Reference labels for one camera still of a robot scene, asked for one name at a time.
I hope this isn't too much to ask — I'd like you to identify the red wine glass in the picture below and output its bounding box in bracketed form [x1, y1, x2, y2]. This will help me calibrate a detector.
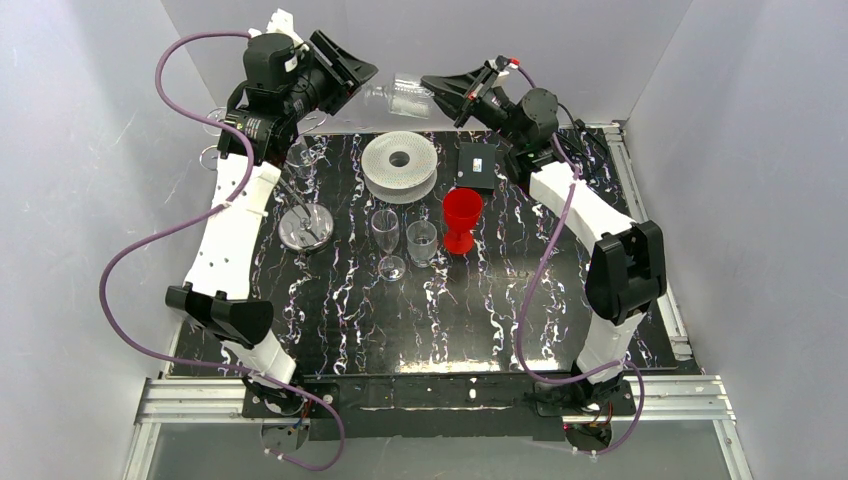
[442, 188, 483, 255]

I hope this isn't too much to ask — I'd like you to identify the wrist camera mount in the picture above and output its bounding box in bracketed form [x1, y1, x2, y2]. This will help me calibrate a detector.
[248, 8, 310, 51]
[487, 55, 520, 86]

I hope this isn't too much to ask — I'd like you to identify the clear martini glass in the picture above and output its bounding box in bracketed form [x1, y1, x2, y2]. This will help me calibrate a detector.
[202, 107, 227, 137]

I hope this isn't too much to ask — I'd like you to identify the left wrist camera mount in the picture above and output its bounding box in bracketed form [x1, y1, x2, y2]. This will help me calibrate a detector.
[248, 8, 310, 51]

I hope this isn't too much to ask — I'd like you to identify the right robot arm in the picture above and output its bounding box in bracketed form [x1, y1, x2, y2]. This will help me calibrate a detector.
[420, 56, 667, 405]

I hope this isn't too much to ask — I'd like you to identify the clear wide wine glass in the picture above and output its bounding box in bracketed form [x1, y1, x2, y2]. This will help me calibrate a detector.
[284, 137, 325, 181]

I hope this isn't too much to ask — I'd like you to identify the clear champagne flute glass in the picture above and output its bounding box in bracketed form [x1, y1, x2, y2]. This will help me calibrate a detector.
[371, 209, 406, 282]

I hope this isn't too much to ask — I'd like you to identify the chrome wine glass rack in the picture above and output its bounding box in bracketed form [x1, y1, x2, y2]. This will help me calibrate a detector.
[198, 132, 336, 254]

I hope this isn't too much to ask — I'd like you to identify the black flat box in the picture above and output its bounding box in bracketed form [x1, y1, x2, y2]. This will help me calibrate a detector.
[456, 142, 497, 195]

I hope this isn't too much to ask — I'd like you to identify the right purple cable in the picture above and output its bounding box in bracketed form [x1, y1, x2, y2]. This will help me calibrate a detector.
[513, 59, 645, 457]

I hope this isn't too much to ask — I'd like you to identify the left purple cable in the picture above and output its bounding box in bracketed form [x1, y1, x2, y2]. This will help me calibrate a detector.
[99, 29, 347, 473]

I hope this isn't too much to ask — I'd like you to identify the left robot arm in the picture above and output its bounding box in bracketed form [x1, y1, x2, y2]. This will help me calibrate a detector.
[165, 30, 378, 390]

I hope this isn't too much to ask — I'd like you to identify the white filament spool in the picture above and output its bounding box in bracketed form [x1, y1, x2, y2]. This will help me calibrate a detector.
[361, 131, 438, 205]

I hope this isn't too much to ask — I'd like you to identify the purple cable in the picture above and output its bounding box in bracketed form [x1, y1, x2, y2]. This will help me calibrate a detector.
[99, 29, 347, 473]
[513, 59, 645, 457]

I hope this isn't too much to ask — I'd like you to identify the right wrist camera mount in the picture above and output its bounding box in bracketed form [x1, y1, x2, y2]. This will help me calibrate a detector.
[487, 55, 520, 86]

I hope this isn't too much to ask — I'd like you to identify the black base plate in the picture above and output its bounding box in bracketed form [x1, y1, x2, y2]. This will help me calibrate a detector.
[241, 374, 637, 444]

